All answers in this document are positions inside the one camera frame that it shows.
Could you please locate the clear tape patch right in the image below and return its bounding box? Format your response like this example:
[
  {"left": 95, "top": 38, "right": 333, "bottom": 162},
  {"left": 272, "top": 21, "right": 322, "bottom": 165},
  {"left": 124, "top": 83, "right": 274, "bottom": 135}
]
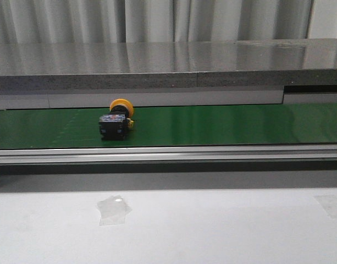
[{"left": 314, "top": 195, "right": 337, "bottom": 219}]

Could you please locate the yellow push button switch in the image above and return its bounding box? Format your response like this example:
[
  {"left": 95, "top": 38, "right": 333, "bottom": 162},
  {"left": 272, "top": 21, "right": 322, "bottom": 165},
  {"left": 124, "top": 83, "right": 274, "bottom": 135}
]
[{"left": 98, "top": 98, "right": 134, "bottom": 140}]

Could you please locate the clear tape patch left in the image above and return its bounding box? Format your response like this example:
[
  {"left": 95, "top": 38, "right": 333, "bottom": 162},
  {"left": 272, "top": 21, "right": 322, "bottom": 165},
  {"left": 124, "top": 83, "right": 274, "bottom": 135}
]
[{"left": 97, "top": 195, "right": 132, "bottom": 226}]

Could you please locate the clear tape patch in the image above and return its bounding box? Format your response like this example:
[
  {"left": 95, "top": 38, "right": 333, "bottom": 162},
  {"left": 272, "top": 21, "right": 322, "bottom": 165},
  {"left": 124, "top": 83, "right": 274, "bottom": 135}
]
[
  {"left": 97, "top": 195, "right": 132, "bottom": 226},
  {"left": 314, "top": 195, "right": 337, "bottom": 219}
]

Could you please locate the grey rear conveyor rail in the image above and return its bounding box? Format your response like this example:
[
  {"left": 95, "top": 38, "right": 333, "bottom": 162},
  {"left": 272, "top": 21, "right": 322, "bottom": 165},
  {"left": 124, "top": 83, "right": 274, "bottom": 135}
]
[{"left": 0, "top": 85, "right": 337, "bottom": 110}]

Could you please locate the green conveyor belt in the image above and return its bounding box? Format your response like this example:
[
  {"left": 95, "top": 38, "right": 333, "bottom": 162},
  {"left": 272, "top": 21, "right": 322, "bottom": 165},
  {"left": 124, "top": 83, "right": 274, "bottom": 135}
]
[{"left": 0, "top": 103, "right": 337, "bottom": 150}]

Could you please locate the white pleated curtain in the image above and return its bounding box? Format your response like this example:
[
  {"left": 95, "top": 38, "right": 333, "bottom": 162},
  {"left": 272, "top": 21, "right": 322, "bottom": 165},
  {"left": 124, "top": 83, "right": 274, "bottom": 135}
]
[{"left": 0, "top": 1, "right": 337, "bottom": 44}]

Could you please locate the aluminium front conveyor rail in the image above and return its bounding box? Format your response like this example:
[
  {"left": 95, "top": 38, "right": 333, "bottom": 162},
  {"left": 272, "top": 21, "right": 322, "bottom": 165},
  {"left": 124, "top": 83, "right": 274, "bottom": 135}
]
[{"left": 0, "top": 144, "right": 337, "bottom": 165}]

